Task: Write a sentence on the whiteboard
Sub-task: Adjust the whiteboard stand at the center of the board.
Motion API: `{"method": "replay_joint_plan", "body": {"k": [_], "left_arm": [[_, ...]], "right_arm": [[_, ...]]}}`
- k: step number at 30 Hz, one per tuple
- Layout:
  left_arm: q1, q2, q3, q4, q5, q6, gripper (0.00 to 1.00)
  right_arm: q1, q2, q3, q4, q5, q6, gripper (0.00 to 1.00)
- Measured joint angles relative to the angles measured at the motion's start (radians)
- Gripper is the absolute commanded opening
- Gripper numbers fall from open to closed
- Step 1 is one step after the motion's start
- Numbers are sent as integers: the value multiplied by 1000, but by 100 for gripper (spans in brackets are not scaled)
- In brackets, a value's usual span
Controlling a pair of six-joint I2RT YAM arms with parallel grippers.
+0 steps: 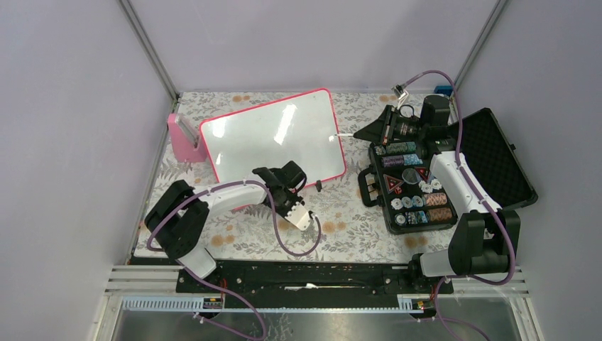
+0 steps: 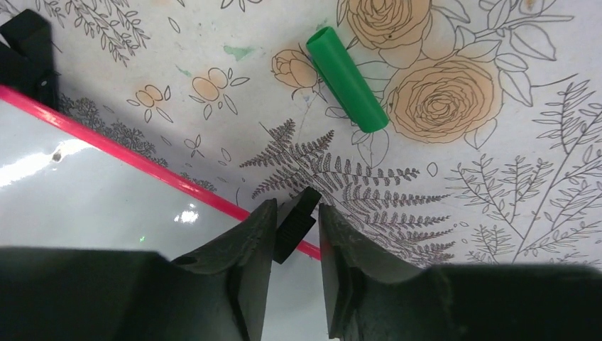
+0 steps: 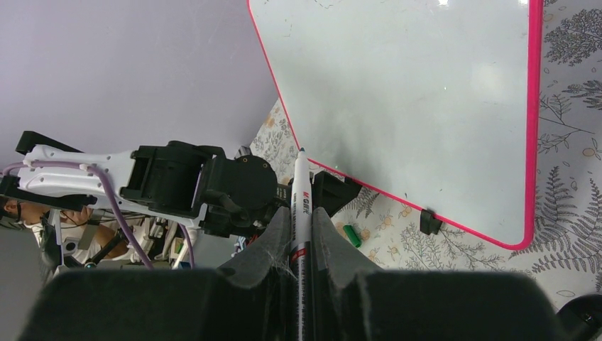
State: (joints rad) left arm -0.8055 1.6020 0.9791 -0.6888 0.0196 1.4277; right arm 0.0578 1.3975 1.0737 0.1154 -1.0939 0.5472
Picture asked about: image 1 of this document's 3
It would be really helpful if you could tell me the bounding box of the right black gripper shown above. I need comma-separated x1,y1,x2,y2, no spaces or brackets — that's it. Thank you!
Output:
354,105,427,146

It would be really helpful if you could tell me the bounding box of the pink framed whiteboard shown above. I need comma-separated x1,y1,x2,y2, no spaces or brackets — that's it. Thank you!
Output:
199,88,346,185

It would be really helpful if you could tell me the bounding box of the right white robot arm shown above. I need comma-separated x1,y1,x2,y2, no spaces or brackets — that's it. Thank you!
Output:
354,95,520,293

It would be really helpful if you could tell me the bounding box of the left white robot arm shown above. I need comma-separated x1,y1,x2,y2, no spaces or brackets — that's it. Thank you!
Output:
143,161,312,292

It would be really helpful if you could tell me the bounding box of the black poker chip case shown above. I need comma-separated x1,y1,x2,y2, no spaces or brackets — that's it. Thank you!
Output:
358,108,538,234

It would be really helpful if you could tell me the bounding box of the floral table mat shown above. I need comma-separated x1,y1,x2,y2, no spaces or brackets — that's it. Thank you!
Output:
133,92,454,264

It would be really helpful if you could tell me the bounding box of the blue clip at corner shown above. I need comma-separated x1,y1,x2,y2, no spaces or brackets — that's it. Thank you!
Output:
433,85,454,97

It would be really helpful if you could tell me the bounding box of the pink eraser block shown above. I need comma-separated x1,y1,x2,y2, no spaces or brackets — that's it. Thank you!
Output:
167,113,207,163

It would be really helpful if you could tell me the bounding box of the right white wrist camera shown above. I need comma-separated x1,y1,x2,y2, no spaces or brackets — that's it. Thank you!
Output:
391,84,409,100

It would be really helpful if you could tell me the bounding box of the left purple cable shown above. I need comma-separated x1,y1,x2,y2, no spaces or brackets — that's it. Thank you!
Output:
146,180,323,341

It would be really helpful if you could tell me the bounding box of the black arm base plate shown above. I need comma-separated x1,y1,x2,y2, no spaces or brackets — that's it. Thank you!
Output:
176,259,454,309

